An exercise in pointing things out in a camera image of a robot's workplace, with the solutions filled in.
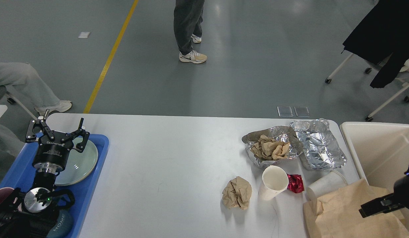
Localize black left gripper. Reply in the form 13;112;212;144
25;109;90;172

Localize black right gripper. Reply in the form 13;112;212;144
359;174;409;218

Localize mint green plate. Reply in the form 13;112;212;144
66;140;99;167

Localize brown paper bag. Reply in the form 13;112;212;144
304;179;409;238

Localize pink ribbed mug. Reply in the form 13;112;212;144
0;187;14;204

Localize dark teal mug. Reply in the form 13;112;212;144
47;210;73;238

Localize aluminium foil with paper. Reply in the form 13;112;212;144
242;126;304;168

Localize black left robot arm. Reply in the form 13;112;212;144
0;112;90;238

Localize pink plate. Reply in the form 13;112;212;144
55;165;96;186

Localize blue plastic tray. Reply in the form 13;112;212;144
0;134;109;238

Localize beige plastic bin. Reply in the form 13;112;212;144
340;121;409;233

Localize grey chair with legs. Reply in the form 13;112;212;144
0;86;37;120

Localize seated person grey trousers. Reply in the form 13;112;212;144
0;63;72;157

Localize crumpled aluminium foil sheet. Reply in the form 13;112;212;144
290;118;347;171

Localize red foil wrapper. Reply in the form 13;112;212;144
287;174;305;193

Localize white paper cup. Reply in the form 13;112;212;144
258;165;289;201

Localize crumpled brown paper in foil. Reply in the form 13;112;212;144
250;135;290;161

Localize crumpled brown paper ball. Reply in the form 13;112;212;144
222;176;252;210

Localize black jacket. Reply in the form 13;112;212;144
343;0;409;88

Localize standing person in jeans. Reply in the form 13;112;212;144
174;0;207;64

